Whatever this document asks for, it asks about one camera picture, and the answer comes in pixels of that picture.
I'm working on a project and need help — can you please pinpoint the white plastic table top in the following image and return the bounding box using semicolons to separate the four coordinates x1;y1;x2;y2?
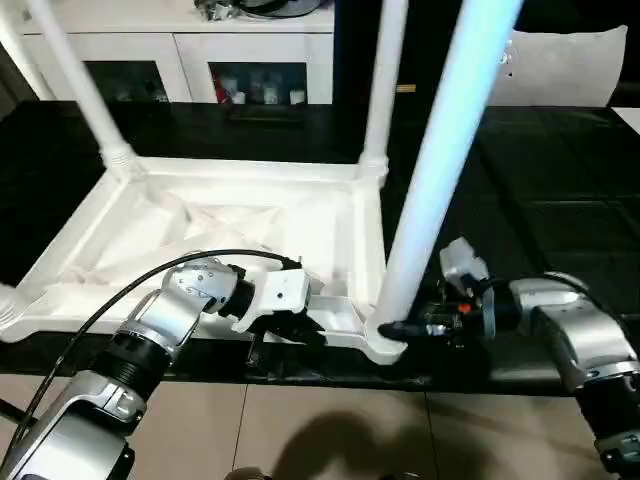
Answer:
0;155;409;363

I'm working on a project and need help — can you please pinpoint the white plastic table leg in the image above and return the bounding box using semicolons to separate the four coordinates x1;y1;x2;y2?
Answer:
25;0;143;181
0;283;23;337
362;0;527;351
357;0;410;183

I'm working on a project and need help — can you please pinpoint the black work mat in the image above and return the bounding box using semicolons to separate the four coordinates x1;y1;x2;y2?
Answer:
0;95;640;391

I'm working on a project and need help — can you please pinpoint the white flat board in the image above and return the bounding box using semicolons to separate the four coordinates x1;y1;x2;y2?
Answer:
612;106;640;135

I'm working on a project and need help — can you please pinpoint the light grey pillow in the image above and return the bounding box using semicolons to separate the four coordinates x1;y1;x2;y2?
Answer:
488;25;629;109

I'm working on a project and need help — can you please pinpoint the white glass-door cabinet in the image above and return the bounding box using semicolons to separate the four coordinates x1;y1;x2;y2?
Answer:
0;0;337;107

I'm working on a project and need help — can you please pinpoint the grey round helmet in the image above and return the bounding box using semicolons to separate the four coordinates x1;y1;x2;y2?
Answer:
240;0;335;19

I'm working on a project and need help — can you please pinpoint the small clutter pile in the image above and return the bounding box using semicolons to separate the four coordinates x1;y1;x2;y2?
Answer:
196;0;243;22

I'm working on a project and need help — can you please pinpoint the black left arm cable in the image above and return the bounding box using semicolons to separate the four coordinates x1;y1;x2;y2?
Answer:
0;249;303;471

